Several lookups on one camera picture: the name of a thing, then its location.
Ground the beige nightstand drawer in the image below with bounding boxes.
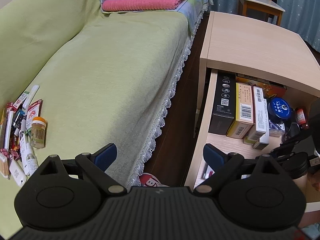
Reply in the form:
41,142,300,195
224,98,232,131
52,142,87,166
184,69,319,212

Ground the pile of small clutter items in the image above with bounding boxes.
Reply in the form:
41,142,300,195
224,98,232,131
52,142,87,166
1,85,43,187

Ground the black electric shaver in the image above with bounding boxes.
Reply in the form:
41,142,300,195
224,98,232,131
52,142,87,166
282,122,300,142

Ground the clear cotton swab box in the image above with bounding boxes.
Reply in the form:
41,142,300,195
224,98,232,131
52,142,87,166
269,120,285,137

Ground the small white medicine box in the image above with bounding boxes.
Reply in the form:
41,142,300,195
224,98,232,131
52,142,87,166
253,99,269,150

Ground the brown bottle white cap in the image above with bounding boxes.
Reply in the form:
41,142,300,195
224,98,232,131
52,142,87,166
295,106,309,129

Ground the white tube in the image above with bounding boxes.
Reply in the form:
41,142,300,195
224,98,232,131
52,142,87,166
20,134,38,176

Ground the blue round cream tin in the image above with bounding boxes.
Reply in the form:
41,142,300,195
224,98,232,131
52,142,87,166
267,97,291,123

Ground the orange cap pill bottle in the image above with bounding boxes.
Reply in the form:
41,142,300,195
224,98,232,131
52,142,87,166
30,116,47,148

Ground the yellow barcode medicine box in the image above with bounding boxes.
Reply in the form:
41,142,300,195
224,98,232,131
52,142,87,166
226,82,254,139

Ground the orange printed box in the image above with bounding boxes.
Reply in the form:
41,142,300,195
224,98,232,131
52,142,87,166
236,73,287,99

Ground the red white shoe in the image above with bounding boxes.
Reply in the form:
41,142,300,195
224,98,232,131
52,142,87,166
139,173,167,187

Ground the black product box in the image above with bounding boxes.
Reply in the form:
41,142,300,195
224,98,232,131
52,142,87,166
208,70,236,135

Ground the beige wooden nightstand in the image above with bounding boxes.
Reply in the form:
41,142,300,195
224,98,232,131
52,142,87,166
196,10,320,111

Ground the green sofa cover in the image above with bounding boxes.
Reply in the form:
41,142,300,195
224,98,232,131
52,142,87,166
0,0,198,239

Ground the blue star curtain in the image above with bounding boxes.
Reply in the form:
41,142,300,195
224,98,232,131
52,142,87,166
212,0,320,51

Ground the wooden chair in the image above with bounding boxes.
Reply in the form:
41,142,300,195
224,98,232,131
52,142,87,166
238,0,285,26

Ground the pink knitted blanket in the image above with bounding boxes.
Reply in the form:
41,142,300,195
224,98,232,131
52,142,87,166
101,0,182,12

